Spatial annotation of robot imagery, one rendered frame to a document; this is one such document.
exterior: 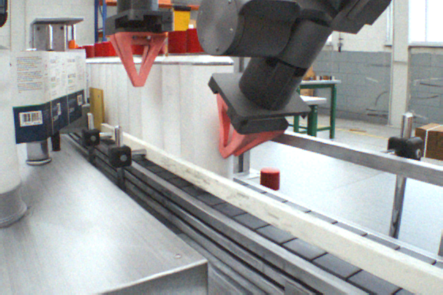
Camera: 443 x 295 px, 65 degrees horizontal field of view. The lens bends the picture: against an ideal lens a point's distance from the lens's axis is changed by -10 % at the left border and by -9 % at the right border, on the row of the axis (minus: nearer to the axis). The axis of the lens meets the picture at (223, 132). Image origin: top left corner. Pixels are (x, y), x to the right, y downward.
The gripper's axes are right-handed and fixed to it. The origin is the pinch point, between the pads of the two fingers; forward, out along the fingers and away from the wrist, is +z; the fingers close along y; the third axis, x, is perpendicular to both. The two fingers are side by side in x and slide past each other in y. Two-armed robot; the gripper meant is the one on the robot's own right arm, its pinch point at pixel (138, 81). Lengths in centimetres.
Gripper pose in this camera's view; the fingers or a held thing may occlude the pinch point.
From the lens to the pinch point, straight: 54.5
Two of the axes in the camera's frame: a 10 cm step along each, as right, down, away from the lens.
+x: 8.2, -1.0, 5.7
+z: 0.0, 9.8, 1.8
